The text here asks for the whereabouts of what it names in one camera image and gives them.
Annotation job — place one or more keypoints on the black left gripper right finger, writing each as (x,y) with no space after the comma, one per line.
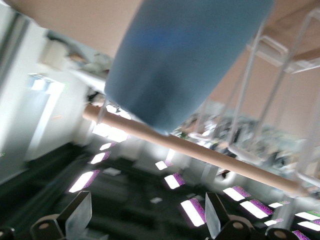
(213,217)

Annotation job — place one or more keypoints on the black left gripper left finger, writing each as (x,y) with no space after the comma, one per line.
(78,215)

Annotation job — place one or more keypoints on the light blue plastic cup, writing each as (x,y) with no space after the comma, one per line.
(180,62)

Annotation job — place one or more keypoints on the white ceiling light panel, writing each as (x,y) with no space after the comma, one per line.
(83,181)

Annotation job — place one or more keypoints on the wooden dowel rod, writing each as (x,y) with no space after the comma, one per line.
(200,152)

